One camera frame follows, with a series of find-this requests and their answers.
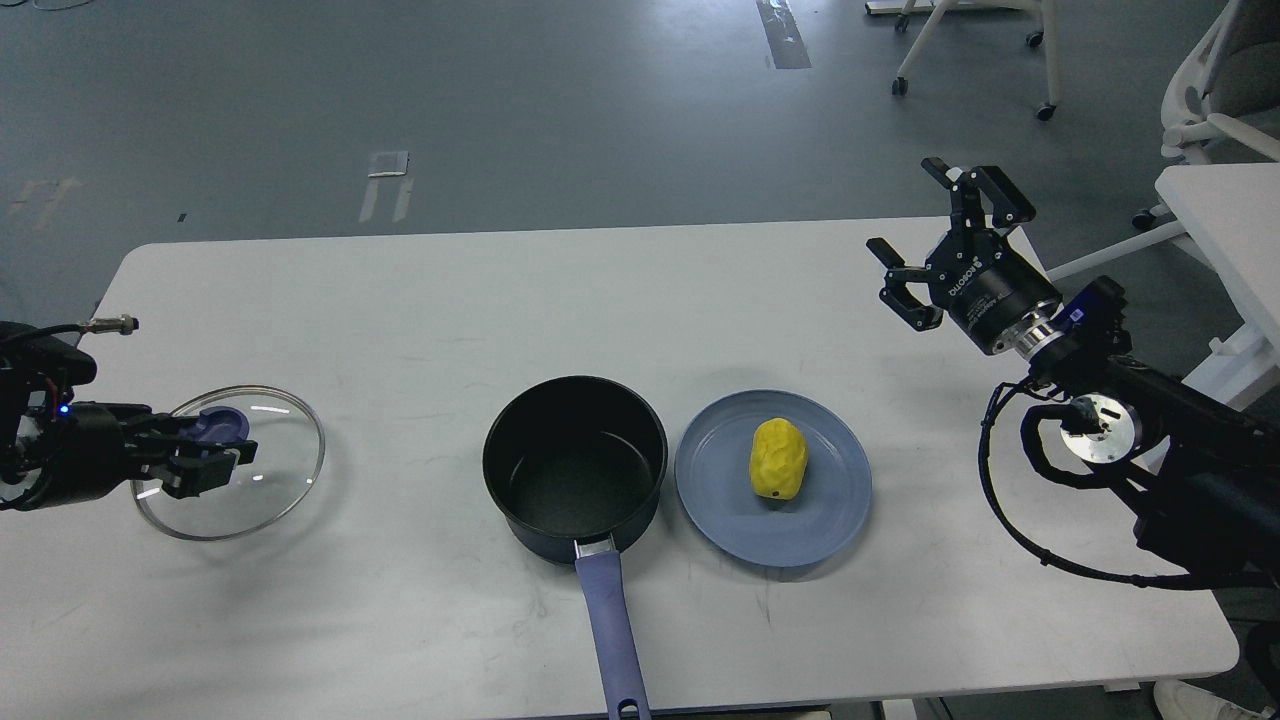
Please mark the white office chair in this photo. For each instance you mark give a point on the white office chair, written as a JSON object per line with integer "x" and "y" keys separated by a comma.
{"x": 1221, "y": 104}

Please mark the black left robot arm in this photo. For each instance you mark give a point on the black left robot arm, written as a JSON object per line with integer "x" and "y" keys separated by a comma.
{"x": 40, "y": 373}

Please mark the white floor tape marks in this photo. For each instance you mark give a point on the white floor tape marks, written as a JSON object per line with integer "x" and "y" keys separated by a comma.
{"x": 388, "y": 174}

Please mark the black pot with blue handle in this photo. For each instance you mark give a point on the black pot with blue handle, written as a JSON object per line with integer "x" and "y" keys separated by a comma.
{"x": 577, "y": 465}

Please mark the white wheeled stand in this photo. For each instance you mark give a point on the white wheeled stand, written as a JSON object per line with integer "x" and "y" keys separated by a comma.
{"x": 957, "y": 41}

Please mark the white shoe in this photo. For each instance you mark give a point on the white shoe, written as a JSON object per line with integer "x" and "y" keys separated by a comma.
{"x": 1180, "y": 700}

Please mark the white side table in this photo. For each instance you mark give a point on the white side table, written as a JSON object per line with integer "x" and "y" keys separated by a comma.
{"x": 1222, "y": 244}

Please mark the glass lid with blue knob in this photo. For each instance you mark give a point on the glass lid with blue knob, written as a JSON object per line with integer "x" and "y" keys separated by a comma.
{"x": 262, "y": 487}

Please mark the yellow potato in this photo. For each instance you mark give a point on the yellow potato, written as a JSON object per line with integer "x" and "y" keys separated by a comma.
{"x": 778, "y": 459}

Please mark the blue round plate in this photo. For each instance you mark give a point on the blue round plate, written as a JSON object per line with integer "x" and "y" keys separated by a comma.
{"x": 711, "y": 472}

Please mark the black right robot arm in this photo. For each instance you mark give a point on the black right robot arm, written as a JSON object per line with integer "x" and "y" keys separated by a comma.
{"x": 1199, "y": 477}

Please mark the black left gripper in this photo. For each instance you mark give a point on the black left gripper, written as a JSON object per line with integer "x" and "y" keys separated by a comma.
{"x": 99, "y": 450}

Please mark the grey floor tape strip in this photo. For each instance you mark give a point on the grey floor tape strip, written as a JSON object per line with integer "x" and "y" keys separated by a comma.
{"x": 784, "y": 39}

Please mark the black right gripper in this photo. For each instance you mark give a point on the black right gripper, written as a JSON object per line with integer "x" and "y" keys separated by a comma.
{"x": 973, "y": 275}

